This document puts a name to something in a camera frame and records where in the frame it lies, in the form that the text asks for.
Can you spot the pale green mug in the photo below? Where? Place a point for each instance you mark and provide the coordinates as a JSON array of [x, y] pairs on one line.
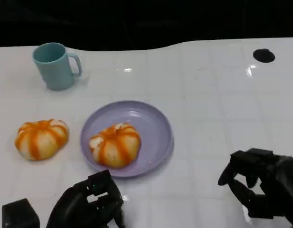
[[55, 71]]

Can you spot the lilac plate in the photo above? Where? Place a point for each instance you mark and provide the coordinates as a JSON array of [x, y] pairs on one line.
[[156, 133]]

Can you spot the orange white toy bread roll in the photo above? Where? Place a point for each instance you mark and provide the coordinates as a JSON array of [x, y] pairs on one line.
[[115, 146], [41, 140]]

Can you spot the black curtain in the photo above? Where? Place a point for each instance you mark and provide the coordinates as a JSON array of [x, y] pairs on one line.
[[137, 21]]

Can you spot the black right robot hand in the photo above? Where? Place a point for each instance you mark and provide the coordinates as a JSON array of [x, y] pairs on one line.
[[277, 180]]

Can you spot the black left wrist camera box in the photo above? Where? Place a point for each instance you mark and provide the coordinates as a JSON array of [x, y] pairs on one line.
[[19, 215]]

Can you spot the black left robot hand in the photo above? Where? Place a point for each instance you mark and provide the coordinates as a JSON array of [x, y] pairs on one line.
[[80, 206]]

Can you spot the black table grommet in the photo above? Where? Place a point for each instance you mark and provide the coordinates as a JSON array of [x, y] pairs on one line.
[[263, 55]]

